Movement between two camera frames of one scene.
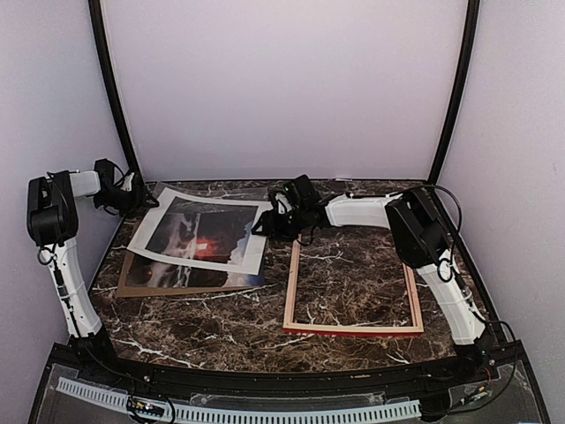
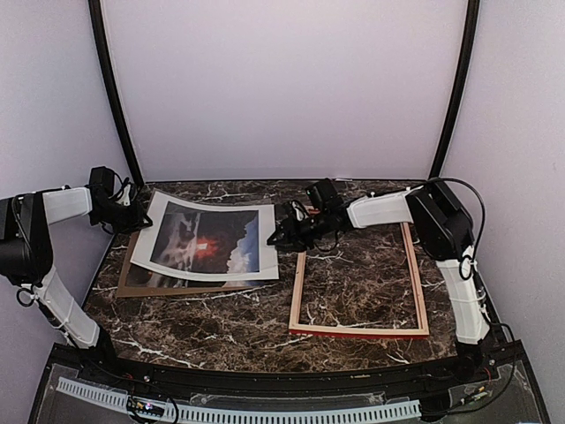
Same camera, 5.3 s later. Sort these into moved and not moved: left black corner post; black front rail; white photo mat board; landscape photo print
Moved: white photo mat board
Not moved: left black corner post; landscape photo print; black front rail
